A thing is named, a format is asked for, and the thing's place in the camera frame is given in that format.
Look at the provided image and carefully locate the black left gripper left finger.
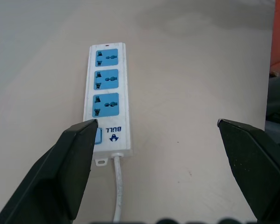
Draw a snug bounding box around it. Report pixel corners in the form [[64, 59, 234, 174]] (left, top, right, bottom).
[[0, 119, 99, 224]]

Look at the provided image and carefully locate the white blue-socket power strip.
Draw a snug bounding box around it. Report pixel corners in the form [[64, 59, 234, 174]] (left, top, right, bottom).
[[83, 42, 134, 167]]

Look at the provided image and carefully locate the white power cable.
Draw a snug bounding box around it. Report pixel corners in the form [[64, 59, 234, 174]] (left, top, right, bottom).
[[112, 152, 124, 223]]

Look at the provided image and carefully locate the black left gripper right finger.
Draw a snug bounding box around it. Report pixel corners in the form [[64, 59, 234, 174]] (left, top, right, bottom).
[[217, 118, 280, 224]]

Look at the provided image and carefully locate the dark grey fabric object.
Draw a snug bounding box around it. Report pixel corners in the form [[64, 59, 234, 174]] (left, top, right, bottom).
[[265, 61, 280, 154]]

